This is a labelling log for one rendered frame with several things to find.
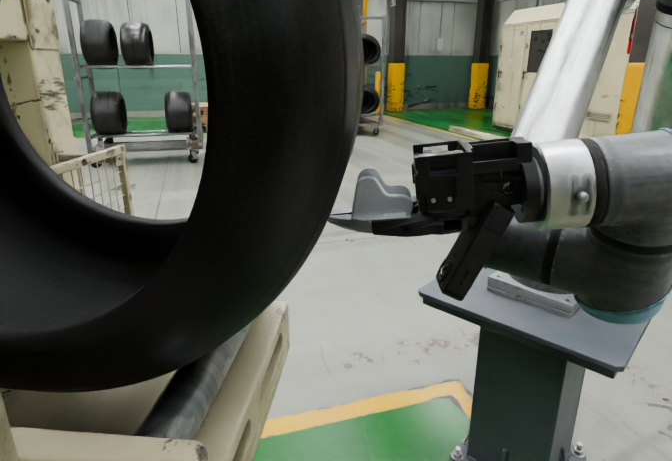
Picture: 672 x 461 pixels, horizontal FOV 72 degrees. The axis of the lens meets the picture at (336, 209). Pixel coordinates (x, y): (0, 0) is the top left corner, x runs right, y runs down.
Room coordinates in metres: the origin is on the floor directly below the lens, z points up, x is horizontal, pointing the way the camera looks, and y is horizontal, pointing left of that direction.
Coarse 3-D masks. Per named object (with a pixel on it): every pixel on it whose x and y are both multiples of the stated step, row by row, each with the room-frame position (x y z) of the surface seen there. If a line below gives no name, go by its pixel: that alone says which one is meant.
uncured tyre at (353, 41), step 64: (0, 0) 0.64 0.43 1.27; (192, 0) 0.30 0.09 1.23; (256, 0) 0.30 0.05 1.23; (320, 0) 0.33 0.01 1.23; (256, 64) 0.30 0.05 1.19; (320, 64) 0.32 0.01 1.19; (0, 128) 0.62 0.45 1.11; (256, 128) 0.30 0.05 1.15; (320, 128) 0.32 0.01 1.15; (0, 192) 0.60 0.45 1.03; (64, 192) 0.61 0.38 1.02; (256, 192) 0.30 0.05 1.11; (320, 192) 0.33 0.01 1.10; (0, 256) 0.53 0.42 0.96; (64, 256) 0.58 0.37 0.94; (128, 256) 0.59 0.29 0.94; (192, 256) 0.30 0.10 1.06; (256, 256) 0.31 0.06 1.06; (0, 320) 0.44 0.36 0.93; (64, 320) 0.46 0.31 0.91; (128, 320) 0.31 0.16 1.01; (192, 320) 0.31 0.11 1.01; (0, 384) 0.33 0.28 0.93; (64, 384) 0.32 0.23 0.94; (128, 384) 0.35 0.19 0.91
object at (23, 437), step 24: (24, 432) 0.26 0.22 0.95; (48, 432) 0.26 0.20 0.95; (72, 432) 0.26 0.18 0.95; (24, 456) 0.24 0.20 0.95; (48, 456) 0.24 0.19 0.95; (72, 456) 0.24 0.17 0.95; (96, 456) 0.24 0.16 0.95; (120, 456) 0.24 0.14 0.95; (144, 456) 0.24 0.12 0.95; (168, 456) 0.24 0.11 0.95; (192, 456) 0.24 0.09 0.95
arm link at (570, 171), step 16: (544, 144) 0.45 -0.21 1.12; (560, 144) 0.45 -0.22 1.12; (576, 144) 0.44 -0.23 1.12; (544, 160) 0.43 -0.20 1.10; (560, 160) 0.43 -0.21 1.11; (576, 160) 0.42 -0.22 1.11; (544, 176) 0.43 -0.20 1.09; (560, 176) 0.42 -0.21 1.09; (576, 176) 0.42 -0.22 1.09; (592, 176) 0.41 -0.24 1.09; (544, 192) 0.43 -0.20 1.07; (560, 192) 0.41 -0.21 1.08; (576, 192) 0.41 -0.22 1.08; (592, 192) 0.41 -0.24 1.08; (544, 208) 0.42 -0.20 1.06; (560, 208) 0.41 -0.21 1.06; (576, 208) 0.41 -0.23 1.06; (592, 208) 0.41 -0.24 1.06; (544, 224) 0.43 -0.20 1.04; (560, 224) 0.42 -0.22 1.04; (576, 224) 0.42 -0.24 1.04
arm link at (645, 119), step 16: (656, 16) 0.86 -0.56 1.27; (656, 32) 0.86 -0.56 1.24; (656, 48) 0.86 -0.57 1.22; (656, 64) 0.87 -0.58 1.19; (656, 80) 0.87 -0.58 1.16; (640, 96) 0.92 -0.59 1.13; (656, 96) 0.88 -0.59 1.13; (640, 112) 0.92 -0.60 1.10; (656, 112) 0.88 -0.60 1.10; (640, 128) 0.92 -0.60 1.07; (656, 128) 0.89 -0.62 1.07
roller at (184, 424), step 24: (240, 336) 0.44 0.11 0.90; (216, 360) 0.38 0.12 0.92; (168, 384) 0.35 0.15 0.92; (192, 384) 0.34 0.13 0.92; (216, 384) 0.36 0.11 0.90; (168, 408) 0.31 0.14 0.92; (192, 408) 0.32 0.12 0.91; (144, 432) 0.29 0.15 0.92; (168, 432) 0.29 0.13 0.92; (192, 432) 0.31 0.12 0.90
